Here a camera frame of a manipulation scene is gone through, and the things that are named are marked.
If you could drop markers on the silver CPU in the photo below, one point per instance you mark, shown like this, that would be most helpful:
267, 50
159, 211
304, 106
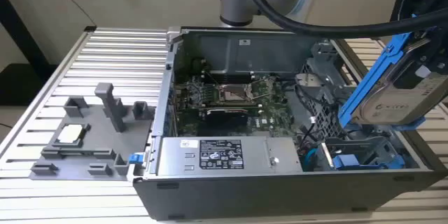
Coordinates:
71, 132

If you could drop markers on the blue empty carrier tab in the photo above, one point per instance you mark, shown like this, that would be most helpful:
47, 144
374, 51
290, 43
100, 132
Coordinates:
344, 162

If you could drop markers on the grey parts rack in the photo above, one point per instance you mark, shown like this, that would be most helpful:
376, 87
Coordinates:
91, 129

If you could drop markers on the green motherboard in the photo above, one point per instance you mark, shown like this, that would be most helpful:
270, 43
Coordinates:
280, 119

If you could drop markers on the dark grey PC case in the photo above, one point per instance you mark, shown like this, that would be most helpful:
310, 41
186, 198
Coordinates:
244, 195

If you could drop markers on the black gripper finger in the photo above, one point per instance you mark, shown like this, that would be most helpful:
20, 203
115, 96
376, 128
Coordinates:
438, 56

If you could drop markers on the hard disk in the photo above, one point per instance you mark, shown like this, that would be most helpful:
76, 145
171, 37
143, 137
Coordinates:
384, 103

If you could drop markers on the blue case latch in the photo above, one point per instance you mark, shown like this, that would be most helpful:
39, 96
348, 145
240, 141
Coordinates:
136, 158

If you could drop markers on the black graphics card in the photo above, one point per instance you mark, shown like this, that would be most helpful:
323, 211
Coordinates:
224, 121

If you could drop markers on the perforated metal drive cage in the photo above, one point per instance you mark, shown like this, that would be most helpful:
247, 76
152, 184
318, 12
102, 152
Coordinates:
326, 119

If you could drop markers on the metal disk bay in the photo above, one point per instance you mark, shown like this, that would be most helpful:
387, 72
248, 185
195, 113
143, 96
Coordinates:
371, 153

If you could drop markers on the silver power supply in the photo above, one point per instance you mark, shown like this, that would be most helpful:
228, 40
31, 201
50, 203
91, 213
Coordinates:
175, 155

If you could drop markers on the CPU socket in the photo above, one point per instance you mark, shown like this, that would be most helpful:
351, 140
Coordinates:
231, 94

